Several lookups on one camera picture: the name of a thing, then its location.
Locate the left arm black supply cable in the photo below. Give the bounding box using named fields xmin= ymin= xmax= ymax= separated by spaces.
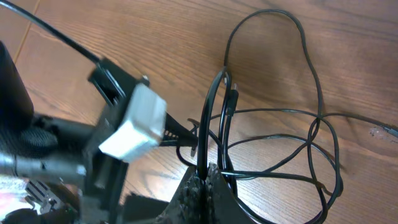
xmin=0 ymin=0 xmax=102 ymax=65

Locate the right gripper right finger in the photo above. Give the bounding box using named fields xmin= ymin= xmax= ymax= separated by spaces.
xmin=205 ymin=163 xmax=254 ymax=224

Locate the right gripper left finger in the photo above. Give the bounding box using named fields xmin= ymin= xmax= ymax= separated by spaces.
xmin=155 ymin=167 xmax=205 ymax=224

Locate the thin black cable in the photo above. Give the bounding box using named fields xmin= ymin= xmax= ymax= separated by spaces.
xmin=186 ymin=8 xmax=398 ymax=224

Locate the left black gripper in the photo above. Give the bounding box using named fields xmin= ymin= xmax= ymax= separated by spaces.
xmin=80 ymin=58 xmax=198 ymax=223

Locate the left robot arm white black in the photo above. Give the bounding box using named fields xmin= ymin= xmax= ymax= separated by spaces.
xmin=1 ymin=46 xmax=198 ymax=223

